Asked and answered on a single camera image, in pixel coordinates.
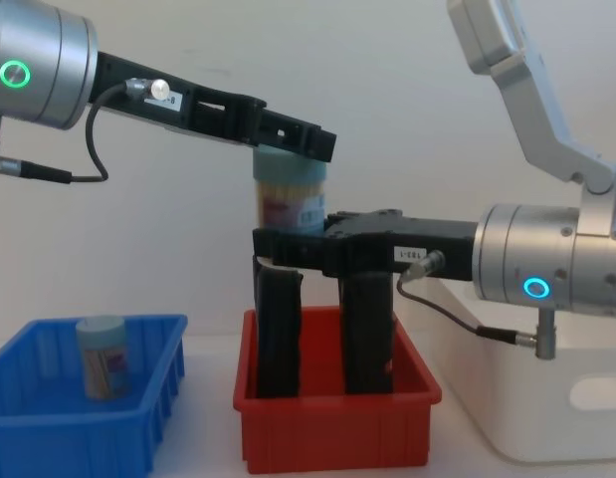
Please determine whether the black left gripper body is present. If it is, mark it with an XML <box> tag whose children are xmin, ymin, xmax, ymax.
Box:
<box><xmin>87</xmin><ymin>50</ymin><xmax>191</xmax><ymax>136</ymax></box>

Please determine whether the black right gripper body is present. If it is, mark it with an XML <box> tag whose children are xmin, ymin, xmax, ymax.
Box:
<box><xmin>321</xmin><ymin>214</ymin><xmax>477</xmax><ymax>283</ymax></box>

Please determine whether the toothpick jar with blue lid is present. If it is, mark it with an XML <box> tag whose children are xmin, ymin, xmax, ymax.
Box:
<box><xmin>75</xmin><ymin>314</ymin><xmax>135</xmax><ymax>402</ymax></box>
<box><xmin>251</xmin><ymin>147</ymin><xmax>330</xmax><ymax>237</ymax></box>

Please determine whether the black upright slab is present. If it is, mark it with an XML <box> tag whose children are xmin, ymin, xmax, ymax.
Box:
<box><xmin>337</xmin><ymin>271</ymin><xmax>398</xmax><ymax>396</ymax></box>
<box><xmin>253</xmin><ymin>253</ymin><xmax>306</xmax><ymax>400</ymax></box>

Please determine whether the red plastic bin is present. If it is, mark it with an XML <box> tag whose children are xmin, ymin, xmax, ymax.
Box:
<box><xmin>232</xmin><ymin>305</ymin><xmax>444</xmax><ymax>475</ymax></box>

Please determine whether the white plastic bin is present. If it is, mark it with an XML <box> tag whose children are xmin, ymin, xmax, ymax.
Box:
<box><xmin>393</xmin><ymin>275</ymin><xmax>616</xmax><ymax>468</ymax></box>

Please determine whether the blue plastic bin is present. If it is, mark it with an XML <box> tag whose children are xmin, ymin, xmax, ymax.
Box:
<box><xmin>0</xmin><ymin>313</ymin><xmax>190</xmax><ymax>475</ymax></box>

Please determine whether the thin dark left gripper cable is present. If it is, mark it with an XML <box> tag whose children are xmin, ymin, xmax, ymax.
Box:
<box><xmin>0</xmin><ymin>77</ymin><xmax>170</xmax><ymax>186</ymax></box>

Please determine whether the thin dark gripper cable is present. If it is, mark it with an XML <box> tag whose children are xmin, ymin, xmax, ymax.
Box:
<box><xmin>395</xmin><ymin>249</ymin><xmax>540</xmax><ymax>348</ymax></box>
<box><xmin>0</xmin><ymin>77</ymin><xmax>170</xmax><ymax>186</ymax></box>

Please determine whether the thin dark right gripper cable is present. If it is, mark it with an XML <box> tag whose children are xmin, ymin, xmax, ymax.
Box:
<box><xmin>395</xmin><ymin>249</ymin><xmax>540</xmax><ymax>348</ymax></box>

